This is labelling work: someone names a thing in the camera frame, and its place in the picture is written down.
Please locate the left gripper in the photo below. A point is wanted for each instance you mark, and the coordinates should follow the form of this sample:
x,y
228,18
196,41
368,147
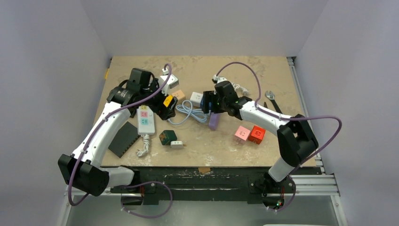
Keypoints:
x,y
165,112

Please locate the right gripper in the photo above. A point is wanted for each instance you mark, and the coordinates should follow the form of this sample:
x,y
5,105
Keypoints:
x,y
209,100

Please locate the yellow cube socket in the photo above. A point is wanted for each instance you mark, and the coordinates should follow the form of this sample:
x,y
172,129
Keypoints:
x,y
168,100

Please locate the white cube socket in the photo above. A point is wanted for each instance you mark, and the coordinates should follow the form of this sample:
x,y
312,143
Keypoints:
x,y
196,99

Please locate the purple power strip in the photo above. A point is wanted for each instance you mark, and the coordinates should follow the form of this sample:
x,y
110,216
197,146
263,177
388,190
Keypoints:
x,y
214,121

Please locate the white power strip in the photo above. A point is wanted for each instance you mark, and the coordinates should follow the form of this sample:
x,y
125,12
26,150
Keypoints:
x,y
145,120

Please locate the dark green cube socket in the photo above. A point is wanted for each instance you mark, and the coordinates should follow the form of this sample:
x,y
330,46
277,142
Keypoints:
x,y
167,136

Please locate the white adapter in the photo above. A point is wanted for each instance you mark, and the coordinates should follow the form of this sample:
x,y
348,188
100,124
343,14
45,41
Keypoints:
x,y
177,144

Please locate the pink cube socket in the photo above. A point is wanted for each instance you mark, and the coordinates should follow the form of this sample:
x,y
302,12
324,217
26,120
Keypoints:
x,y
241,135

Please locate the red cube socket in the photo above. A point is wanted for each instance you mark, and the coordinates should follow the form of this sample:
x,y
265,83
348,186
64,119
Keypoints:
x,y
256,135

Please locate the dark blue cube socket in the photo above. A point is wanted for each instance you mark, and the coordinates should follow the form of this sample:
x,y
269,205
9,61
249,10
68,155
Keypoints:
x,y
202,102

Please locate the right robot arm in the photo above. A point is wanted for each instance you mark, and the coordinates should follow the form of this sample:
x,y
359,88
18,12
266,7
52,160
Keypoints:
x,y
295,137

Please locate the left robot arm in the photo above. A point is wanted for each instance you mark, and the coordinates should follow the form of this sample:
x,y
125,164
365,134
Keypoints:
x,y
82,168

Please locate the black box near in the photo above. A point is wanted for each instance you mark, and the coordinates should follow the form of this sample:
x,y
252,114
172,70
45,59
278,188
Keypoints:
x,y
126,136

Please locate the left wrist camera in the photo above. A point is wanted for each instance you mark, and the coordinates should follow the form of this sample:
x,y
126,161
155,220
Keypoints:
x,y
172,82

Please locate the silver black handled wrench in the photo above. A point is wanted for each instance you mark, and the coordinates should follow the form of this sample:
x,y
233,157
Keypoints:
x,y
270,95

